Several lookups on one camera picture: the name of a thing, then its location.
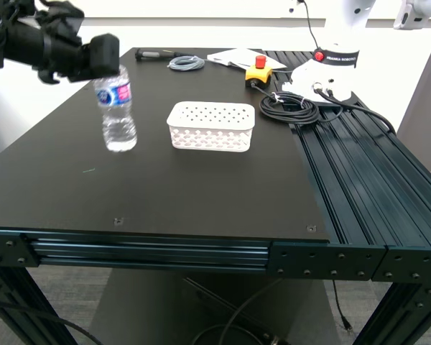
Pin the clear plastic water bottle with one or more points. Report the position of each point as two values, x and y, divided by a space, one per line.
118 118

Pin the white perforated plastic basket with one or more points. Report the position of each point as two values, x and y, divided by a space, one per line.
212 125

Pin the white paper sheet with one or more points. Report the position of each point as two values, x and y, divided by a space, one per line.
273 63

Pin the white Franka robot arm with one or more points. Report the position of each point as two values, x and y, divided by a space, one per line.
330 72

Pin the black grey handheld enabling switch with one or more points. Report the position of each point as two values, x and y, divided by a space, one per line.
149 55

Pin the black aluminium table frame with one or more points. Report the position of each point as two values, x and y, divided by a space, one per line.
345 179

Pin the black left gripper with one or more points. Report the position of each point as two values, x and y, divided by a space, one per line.
104 54

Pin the folded white paper booklet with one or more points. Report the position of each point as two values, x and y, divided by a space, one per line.
224 58

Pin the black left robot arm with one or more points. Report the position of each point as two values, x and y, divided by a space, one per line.
25 43

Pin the yellow emergency stop red button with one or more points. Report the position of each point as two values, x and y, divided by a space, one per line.
258 73

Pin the grey partition panel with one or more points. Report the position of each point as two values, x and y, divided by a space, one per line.
424 108

